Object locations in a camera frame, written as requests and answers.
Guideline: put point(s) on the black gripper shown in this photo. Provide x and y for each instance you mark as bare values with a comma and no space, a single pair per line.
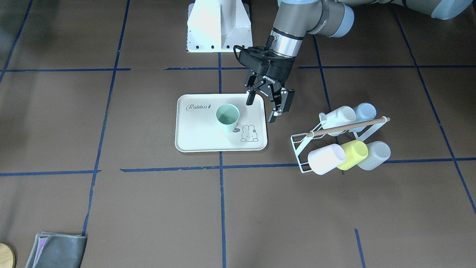
281,69

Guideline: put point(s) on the green plastic cup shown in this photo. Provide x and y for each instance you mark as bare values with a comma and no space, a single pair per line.
227,116

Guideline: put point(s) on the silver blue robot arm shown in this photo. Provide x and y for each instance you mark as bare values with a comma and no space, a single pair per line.
296,18

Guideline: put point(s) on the beige rabbit tray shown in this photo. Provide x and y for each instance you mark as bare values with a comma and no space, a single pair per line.
198,129

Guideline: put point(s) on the white plastic cup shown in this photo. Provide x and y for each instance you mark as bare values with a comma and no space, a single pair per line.
338,117

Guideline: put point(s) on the pink plastic cup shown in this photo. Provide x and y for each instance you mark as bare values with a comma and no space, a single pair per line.
324,159

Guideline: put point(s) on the blue plastic cup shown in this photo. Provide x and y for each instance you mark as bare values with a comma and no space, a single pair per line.
364,112

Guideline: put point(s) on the yellow plastic cup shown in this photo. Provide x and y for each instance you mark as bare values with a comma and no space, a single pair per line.
355,152

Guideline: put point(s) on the grey plastic cup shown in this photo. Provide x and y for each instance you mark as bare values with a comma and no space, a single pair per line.
378,152

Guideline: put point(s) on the grey folded cloth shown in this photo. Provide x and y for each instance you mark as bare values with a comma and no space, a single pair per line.
57,250

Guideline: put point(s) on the wooden mug tree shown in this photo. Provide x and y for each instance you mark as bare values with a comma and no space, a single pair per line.
7,256

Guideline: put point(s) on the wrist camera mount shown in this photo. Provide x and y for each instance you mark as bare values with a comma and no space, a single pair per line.
251,59

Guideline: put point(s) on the white camera pole stand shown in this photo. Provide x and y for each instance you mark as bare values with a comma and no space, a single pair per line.
218,25

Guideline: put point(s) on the white wire cup rack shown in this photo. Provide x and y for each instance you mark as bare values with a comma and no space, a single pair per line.
300,141

